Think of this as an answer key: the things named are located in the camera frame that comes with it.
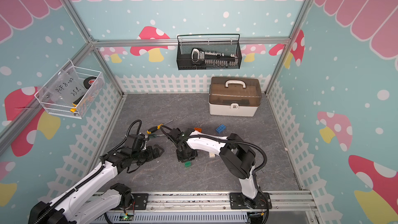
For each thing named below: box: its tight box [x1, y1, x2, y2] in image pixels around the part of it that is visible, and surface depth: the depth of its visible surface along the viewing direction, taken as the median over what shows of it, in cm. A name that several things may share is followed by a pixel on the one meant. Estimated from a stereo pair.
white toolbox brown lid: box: [208, 76, 263, 117], surface depth 100 cm
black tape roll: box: [83, 76, 98, 90], surface depth 81 cm
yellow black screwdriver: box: [146, 119, 174, 135], surface depth 101 cm
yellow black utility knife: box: [69, 94, 85, 113], surface depth 65 cm
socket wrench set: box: [190, 47, 239, 67], surface depth 91 cm
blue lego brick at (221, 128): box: [215, 123, 227, 135], surface depth 101 cm
